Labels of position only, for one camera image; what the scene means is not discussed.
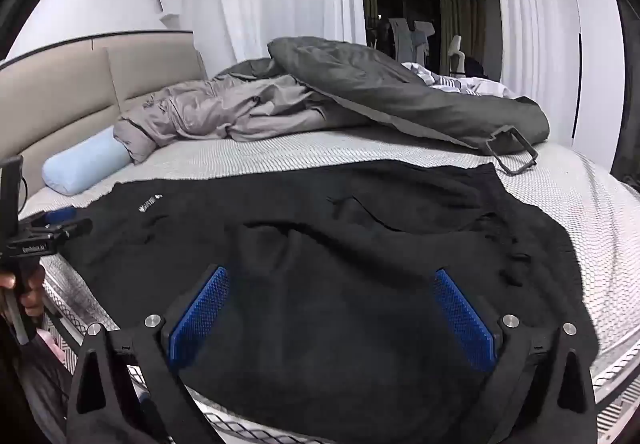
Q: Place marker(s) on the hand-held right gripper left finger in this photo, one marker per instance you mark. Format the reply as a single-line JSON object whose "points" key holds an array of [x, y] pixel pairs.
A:
{"points": [[200, 319]]}

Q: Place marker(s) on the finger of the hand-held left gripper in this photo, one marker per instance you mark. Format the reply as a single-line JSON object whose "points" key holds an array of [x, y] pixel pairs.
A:
{"points": [[70, 227], [60, 214]]}

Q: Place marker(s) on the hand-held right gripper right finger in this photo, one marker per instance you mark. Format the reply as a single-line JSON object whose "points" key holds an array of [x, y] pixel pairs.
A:
{"points": [[462, 319]]}

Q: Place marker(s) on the black pants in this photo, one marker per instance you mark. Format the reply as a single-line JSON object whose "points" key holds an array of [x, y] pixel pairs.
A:
{"points": [[325, 299]]}

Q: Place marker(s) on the person's left hand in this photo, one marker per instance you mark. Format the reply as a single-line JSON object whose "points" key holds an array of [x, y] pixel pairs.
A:
{"points": [[32, 289]]}

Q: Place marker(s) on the light blue bolster pillow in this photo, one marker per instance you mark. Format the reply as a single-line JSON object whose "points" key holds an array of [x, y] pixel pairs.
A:
{"points": [[80, 164]]}

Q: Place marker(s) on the beige padded headboard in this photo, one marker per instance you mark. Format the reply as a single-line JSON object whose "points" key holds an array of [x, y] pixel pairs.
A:
{"points": [[60, 89]]}

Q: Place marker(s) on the person's dark clothing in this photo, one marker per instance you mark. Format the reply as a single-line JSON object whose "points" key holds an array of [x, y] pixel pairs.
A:
{"points": [[20, 389]]}

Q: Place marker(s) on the bed with honeycomb cover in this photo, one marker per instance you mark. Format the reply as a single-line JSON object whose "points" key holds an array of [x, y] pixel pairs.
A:
{"points": [[565, 184]]}

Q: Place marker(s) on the light grey duvet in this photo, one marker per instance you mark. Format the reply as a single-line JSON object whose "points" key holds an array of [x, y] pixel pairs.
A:
{"points": [[210, 114]]}

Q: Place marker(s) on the striped white bedding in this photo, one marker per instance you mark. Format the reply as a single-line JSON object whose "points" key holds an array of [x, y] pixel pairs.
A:
{"points": [[470, 84]]}

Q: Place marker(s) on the white chair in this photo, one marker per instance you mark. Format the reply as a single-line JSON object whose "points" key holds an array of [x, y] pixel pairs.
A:
{"points": [[456, 52]]}

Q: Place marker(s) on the hanging clothes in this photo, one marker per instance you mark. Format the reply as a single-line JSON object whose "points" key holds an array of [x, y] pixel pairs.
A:
{"points": [[402, 37]]}

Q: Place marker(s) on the olive curtain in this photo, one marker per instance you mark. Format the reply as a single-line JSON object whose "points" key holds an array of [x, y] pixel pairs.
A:
{"points": [[460, 19]]}

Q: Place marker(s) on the white wardrobe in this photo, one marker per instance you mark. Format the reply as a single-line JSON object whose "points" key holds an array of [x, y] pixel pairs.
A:
{"points": [[600, 49]]}

